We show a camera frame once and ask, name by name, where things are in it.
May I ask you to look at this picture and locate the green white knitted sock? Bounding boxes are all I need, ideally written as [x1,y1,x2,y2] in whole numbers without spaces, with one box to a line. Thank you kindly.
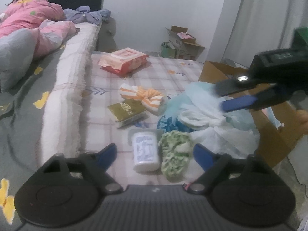
[157,130,194,182]

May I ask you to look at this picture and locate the grey flower print bedsheet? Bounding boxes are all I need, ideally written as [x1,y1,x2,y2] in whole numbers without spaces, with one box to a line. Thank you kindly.
[0,44,65,225]

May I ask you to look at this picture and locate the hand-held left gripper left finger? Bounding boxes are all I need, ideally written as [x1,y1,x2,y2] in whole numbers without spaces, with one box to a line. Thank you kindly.
[43,144,122,193]

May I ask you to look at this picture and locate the purple clothes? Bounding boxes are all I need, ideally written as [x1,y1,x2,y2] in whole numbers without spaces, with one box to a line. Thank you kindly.
[63,5,111,26]

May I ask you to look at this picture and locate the small open cardboard box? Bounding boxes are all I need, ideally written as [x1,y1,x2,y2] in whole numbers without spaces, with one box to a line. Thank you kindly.
[165,25,206,61]

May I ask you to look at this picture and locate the white curtain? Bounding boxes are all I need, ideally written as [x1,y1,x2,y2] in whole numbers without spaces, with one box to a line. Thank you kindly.
[209,0,308,65]

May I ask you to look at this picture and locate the green box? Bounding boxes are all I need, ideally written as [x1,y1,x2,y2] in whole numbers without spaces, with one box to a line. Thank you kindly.
[160,42,179,59]

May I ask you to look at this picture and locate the person's right hand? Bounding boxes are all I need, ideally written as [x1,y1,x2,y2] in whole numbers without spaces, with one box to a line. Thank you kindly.
[296,109,308,135]

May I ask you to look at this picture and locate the plaid printed bedsheet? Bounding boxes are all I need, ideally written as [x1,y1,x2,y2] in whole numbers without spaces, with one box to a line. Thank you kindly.
[79,50,255,190]

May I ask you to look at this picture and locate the white fringed blanket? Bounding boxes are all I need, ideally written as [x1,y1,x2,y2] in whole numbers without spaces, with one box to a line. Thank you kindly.
[41,23,103,167]

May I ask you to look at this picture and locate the grey pillow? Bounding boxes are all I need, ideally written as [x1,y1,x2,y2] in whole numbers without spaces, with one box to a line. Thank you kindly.
[0,28,41,93]

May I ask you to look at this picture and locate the white plastic tub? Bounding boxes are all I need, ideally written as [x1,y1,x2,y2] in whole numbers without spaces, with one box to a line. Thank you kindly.
[128,129,164,173]

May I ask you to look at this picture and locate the pink packets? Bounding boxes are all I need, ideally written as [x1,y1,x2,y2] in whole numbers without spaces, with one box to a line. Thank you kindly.
[176,31,196,40]

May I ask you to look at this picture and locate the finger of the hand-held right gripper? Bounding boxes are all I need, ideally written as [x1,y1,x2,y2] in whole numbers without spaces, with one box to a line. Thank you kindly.
[221,87,290,112]
[215,73,255,97]

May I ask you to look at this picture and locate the white plastic bag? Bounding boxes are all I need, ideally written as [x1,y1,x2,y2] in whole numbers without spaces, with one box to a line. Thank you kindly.
[157,81,261,156]

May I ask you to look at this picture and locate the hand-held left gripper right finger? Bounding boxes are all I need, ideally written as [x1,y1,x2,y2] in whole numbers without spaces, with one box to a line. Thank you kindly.
[185,144,272,193]

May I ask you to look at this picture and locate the olive tissue pack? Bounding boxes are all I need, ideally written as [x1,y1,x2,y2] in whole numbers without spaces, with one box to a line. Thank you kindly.
[107,99,150,128]

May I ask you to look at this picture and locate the red wet wipes pack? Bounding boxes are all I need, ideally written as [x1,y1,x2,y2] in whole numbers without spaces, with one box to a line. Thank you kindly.
[98,48,149,76]

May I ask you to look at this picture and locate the large cardboard box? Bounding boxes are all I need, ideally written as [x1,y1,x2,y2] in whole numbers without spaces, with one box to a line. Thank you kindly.
[198,61,306,167]

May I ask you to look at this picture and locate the pink patterned quilt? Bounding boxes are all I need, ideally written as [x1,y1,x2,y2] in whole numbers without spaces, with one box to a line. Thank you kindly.
[0,0,77,59]

